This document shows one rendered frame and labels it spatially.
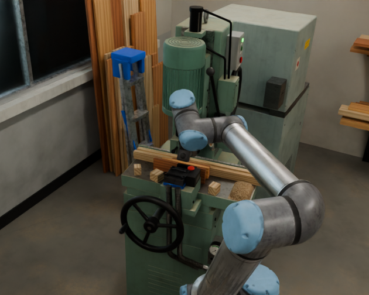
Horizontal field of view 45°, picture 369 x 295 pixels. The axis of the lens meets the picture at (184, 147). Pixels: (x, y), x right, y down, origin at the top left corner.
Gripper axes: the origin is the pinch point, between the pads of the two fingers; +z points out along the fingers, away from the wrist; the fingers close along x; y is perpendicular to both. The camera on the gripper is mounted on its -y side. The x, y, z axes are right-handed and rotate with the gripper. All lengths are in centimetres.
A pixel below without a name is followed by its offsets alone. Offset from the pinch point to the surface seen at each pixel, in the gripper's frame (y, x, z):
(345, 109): 147, -61, 138
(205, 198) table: -8.8, -6.9, 18.3
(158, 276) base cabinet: -37, 14, 66
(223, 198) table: -7.4, -14.6, 16.9
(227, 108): 34.4, -4.5, 10.0
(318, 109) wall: 177, -39, 183
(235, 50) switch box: 56, -3, -7
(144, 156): 5.9, 29.5, 21.9
